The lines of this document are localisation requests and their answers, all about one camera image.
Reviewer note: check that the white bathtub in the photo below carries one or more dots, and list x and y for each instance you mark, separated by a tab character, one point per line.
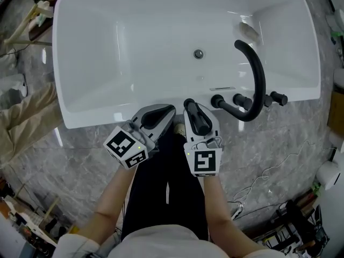
134	50

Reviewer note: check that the white power strip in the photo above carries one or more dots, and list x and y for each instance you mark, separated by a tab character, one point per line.
237	210

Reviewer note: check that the person's black trousers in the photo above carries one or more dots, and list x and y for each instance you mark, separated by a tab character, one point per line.
150	197

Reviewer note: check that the black handheld shower head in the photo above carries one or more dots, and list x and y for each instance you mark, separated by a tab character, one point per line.
200	122

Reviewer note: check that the wooden shelf rack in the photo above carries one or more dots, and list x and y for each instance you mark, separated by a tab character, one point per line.
32	224

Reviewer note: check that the green bottle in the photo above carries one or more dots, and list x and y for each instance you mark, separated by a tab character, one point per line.
336	34

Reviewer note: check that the person's left forearm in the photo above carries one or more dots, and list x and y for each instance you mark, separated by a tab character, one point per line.
113	197

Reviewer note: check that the green plant leaves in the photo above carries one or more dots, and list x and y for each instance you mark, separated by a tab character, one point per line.
316	187

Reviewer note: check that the pale plastic jug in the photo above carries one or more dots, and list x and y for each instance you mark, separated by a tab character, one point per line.
43	12

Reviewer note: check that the cluttered black equipment desk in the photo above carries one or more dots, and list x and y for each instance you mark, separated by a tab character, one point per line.
293	230

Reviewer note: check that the black curved faucet spout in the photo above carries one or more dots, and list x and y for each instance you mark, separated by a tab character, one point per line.
259	77

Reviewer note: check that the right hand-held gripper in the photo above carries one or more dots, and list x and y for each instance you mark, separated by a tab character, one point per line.
204	160

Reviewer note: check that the person's right forearm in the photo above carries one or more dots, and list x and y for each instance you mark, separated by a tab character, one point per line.
217	211

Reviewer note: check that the black faucet knob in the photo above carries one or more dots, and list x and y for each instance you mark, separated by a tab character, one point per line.
239	99
279	98
268	101

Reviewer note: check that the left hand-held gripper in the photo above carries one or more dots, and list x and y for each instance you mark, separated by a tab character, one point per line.
123	146

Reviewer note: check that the person's white shoe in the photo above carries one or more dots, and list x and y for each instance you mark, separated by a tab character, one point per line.
179	129

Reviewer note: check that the chrome overflow slot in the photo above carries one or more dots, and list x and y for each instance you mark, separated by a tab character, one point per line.
222	88

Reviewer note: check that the person's white shirt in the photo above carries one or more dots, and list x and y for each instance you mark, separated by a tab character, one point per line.
166	243

